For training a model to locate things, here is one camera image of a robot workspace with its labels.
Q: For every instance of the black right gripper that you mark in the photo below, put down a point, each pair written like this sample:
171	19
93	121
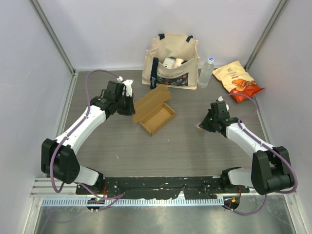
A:
204	124

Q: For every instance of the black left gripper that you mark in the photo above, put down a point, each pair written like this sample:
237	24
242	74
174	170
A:
130	110

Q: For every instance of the brown cardboard box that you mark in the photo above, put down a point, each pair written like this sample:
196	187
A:
152	111

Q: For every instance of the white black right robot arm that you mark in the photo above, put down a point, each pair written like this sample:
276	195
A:
271	167

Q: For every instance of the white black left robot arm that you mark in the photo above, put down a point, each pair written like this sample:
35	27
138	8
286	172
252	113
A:
59	155

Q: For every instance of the beige canvas tote bag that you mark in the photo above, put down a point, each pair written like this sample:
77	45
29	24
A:
172	45

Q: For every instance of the cassava chips bag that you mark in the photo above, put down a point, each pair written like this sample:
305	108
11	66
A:
237	81

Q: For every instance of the clear plastic water bottle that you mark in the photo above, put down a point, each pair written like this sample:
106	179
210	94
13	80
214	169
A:
206	73

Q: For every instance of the white items inside bag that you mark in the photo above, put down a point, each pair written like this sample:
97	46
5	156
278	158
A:
172	62

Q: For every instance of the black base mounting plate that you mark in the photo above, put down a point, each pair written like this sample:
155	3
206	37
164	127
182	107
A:
193	187

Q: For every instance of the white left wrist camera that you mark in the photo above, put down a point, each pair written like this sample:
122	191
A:
128	85

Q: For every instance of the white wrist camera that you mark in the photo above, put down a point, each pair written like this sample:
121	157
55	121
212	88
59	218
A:
128	85
221	99

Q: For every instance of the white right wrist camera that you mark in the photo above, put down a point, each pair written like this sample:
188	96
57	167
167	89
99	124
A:
221	99

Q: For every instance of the white slotted cable duct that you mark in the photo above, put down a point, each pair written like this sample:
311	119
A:
94	202

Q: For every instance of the aluminium frame post left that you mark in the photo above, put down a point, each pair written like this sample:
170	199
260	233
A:
51	33

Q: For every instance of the aluminium frame post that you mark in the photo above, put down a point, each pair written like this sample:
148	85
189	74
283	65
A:
51	33
279	9

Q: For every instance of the aluminium frame post right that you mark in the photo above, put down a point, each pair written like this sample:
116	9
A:
279	9

